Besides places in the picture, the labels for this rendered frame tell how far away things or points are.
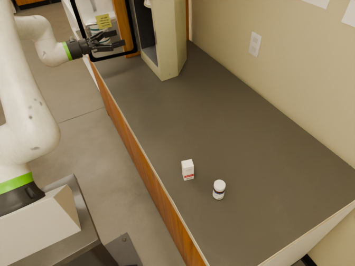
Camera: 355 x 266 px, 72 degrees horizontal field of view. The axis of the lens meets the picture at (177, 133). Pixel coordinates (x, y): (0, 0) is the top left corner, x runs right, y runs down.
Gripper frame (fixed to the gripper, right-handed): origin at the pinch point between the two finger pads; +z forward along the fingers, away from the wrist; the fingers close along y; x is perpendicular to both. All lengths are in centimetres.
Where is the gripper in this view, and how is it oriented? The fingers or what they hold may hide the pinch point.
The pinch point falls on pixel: (118, 37)
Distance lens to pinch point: 143.0
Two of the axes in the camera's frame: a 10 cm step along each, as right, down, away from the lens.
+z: 8.8, -3.7, 2.9
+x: 0.4, 6.8, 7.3
